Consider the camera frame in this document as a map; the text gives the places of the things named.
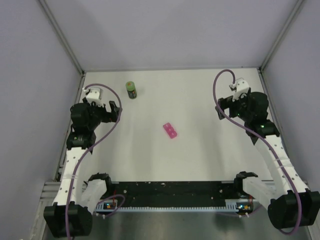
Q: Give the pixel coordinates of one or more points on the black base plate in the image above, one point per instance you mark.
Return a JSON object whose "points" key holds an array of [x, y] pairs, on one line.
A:
{"points": [[168, 194]]}

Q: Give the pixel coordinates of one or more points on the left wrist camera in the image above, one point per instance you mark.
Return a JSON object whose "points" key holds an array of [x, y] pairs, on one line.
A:
{"points": [[93, 96]]}

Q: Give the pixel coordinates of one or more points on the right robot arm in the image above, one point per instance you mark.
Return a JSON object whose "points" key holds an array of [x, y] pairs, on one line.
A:
{"points": [[291, 204]]}

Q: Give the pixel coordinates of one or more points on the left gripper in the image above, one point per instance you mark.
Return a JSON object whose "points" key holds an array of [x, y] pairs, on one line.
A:
{"points": [[108, 116]]}

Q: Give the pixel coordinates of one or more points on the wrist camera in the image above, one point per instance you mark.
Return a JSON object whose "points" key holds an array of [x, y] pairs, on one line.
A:
{"points": [[240, 89], [93, 96]]}

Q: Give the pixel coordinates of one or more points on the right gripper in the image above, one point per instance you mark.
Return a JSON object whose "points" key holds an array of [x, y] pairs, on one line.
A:
{"points": [[228, 103]]}

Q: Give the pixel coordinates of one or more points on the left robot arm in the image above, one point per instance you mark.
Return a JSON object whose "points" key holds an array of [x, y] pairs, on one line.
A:
{"points": [[80, 191]]}

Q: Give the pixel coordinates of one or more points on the green pill bottle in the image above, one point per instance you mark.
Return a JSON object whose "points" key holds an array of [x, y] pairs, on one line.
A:
{"points": [[131, 90]]}

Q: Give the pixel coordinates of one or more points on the grey cable duct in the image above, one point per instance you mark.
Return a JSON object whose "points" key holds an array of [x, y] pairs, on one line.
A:
{"points": [[229, 207]]}

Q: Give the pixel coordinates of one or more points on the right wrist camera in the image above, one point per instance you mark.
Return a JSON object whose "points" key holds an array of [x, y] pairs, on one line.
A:
{"points": [[240, 89]]}

